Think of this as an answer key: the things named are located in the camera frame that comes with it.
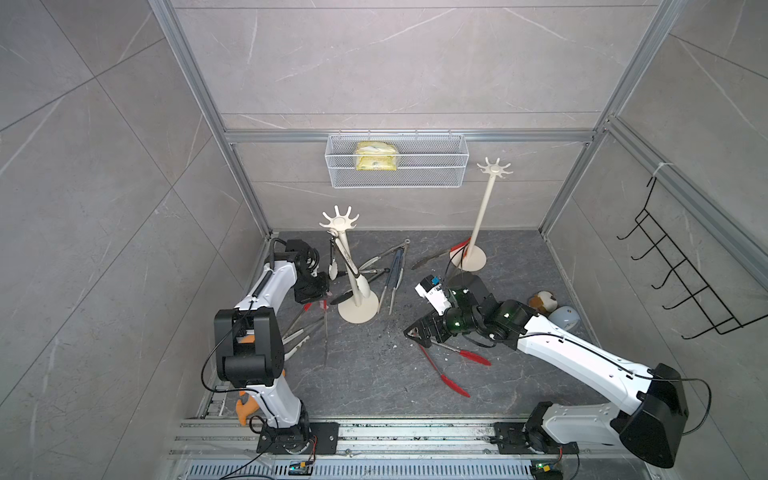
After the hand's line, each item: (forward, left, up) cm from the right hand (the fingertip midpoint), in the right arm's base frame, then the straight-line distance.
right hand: (418, 325), depth 73 cm
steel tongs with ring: (+43, +1, -17) cm, 46 cm away
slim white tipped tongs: (+6, +37, -17) cm, 41 cm away
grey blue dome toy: (+8, -46, -12) cm, 48 cm away
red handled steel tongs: (+43, -22, -19) cm, 51 cm away
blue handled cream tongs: (+35, +5, -18) cm, 40 cm away
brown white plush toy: (+17, -44, -17) cm, 50 cm away
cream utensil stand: (+36, -25, -18) cm, 47 cm away
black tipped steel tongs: (+31, +17, -18) cm, 40 cm away
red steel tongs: (-1, -15, -17) cm, 23 cm away
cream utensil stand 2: (+15, +18, -18) cm, 30 cm away
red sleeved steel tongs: (+13, +27, -11) cm, 32 cm away
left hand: (+17, +27, -9) cm, 33 cm away
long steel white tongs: (+11, +16, +11) cm, 23 cm away
